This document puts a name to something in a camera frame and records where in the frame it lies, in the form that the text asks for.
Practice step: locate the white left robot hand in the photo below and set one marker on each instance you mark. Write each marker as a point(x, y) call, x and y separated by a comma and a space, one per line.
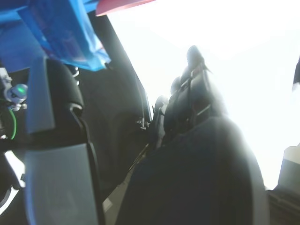
point(192, 168)

